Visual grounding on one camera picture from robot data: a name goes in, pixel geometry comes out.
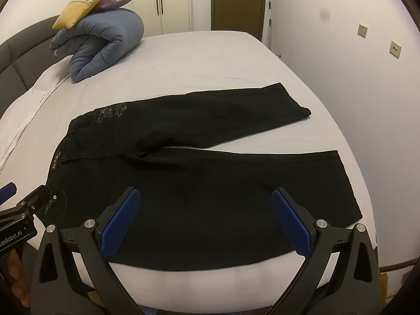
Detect yellow cushion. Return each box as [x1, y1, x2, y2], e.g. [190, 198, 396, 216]
[52, 0, 117, 30]

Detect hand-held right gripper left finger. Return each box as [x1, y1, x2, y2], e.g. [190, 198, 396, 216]
[29, 187, 145, 315]

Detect rolled blue duvet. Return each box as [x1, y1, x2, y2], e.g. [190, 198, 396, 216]
[49, 7, 145, 83]

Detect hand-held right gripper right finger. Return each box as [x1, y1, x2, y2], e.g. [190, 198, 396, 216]
[271, 187, 389, 315]

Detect dark floor cable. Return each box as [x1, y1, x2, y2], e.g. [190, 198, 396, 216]
[377, 258, 416, 271]

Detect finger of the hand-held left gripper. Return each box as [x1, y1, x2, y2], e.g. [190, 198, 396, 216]
[18, 185, 55, 220]
[0, 182, 18, 206]

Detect black pants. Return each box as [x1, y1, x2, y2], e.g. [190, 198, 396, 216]
[44, 83, 363, 272]

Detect purple cushion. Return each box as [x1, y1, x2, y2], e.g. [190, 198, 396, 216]
[95, 0, 138, 10]

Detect person's left hand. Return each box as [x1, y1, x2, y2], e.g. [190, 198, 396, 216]
[7, 253, 32, 307]

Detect grey padded headboard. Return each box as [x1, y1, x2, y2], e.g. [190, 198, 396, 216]
[0, 16, 71, 112]

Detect cream wardrobe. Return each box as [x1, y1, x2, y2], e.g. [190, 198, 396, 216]
[126, 0, 211, 36]

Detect white folded sheet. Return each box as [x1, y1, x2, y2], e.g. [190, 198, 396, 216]
[0, 56, 71, 174]

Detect thin metal pole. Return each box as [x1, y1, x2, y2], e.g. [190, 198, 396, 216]
[267, 0, 273, 50]

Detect brown door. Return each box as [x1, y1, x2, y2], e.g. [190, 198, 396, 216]
[210, 0, 267, 41]

